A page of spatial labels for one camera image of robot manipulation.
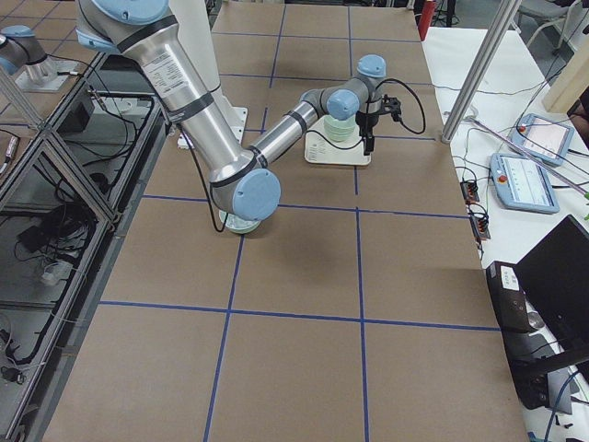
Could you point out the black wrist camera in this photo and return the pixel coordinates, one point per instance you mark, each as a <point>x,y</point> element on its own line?
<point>391,106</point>

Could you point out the wooden board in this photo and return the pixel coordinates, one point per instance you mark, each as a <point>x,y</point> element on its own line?
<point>573,79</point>

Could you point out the black monitor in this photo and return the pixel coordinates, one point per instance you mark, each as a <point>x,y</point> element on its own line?
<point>554,277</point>

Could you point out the green bowl on tray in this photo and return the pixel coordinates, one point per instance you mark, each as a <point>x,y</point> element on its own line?
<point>339,138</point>

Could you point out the red fire extinguisher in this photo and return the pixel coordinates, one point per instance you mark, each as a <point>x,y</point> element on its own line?
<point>425,18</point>

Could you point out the green bowl with ice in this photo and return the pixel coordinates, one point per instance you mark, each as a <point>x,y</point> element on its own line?
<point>236,224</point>

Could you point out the cream bear serving tray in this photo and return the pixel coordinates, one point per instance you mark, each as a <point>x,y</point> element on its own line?
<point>319,150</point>

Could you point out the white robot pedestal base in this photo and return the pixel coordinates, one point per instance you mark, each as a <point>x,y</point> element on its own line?
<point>196,39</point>

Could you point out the orange terminal block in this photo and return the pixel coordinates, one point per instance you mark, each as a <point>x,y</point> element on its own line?
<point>470,191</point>

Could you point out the blue teach pendant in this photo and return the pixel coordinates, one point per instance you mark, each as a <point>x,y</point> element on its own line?
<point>521,184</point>
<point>545,139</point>

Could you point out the aluminium frame post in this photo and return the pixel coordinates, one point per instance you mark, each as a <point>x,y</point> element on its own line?
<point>482,60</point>

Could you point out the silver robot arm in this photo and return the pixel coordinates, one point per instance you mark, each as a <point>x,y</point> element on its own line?
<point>172,44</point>

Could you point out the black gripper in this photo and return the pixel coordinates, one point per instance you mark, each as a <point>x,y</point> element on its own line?
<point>366,122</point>

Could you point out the blue teach pendant far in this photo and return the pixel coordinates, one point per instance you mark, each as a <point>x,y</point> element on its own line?
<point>545,139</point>

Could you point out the blue teach pendant near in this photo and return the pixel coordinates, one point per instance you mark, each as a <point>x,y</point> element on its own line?
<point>521,184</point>

